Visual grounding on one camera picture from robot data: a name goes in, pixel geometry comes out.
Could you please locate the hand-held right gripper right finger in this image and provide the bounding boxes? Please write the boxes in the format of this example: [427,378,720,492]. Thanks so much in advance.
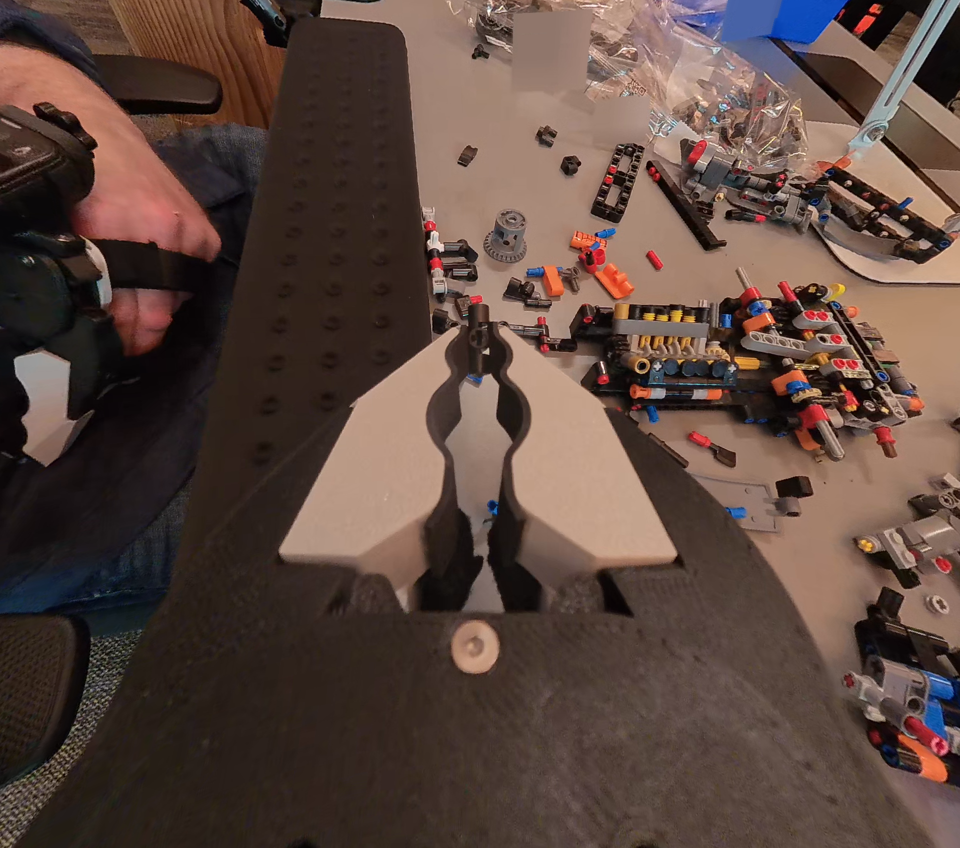
[495,325,681,613]

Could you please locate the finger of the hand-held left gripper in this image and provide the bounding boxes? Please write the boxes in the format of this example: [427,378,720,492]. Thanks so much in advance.
[13,347,96,468]

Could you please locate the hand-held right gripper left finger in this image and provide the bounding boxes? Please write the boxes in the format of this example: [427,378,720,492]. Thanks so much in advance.
[279,325,462,613]

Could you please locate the black lego arm assembly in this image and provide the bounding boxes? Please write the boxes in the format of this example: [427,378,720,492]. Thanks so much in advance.
[468,303,497,378]

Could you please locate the black lego frame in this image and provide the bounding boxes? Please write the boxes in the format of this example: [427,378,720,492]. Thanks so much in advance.
[590,143,646,223]

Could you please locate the black lego link red pins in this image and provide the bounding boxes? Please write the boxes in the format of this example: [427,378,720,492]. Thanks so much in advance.
[517,317,579,354]

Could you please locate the person's left forearm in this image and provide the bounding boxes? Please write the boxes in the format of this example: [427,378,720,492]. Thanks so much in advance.
[0,0,114,92]

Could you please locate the black red lego piece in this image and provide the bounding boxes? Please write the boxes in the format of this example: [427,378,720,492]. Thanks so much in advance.
[688,432,738,467]

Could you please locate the grey lego panel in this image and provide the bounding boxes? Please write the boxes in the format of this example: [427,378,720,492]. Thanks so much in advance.
[686,473,781,533]

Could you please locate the black lego block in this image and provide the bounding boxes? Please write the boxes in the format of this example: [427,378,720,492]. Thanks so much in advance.
[774,477,815,518]

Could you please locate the multicolour lego chassis assembly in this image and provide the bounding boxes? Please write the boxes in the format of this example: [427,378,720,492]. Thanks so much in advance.
[570,267,925,463]

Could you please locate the cluster of black lego connectors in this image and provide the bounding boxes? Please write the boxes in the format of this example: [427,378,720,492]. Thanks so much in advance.
[422,207,481,300]

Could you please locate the dark grey lego gear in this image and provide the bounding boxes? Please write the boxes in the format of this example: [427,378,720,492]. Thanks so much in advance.
[482,209,531,262]

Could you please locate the long black lego beam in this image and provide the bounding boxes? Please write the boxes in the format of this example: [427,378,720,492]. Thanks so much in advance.
[646,160,727,251]

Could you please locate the grey lego steering assembly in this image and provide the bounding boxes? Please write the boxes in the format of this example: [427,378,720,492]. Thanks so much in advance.
[855,473,960,590]

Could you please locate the blue grey lego piston assembly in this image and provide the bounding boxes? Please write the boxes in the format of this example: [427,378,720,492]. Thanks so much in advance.
[843,589,960,778]

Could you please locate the black curved lego subframe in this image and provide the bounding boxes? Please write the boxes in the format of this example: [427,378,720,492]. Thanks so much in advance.
[813,166,955,264]

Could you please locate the clear bags of lego parts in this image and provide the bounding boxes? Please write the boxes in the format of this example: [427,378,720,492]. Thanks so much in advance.
[442,0,807,163]

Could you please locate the person's left hand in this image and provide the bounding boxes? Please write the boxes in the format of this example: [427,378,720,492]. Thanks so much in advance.
[0,42,224,359]

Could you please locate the person's dark blue trousers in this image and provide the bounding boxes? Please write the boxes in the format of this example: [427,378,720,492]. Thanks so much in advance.
[0,121,271,617]

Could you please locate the black mesh chair armrest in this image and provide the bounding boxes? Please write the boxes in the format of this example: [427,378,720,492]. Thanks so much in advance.
[0,616,91,782]

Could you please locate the white book stand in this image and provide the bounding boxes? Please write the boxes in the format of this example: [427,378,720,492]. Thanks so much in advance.
[817,0,960,284]

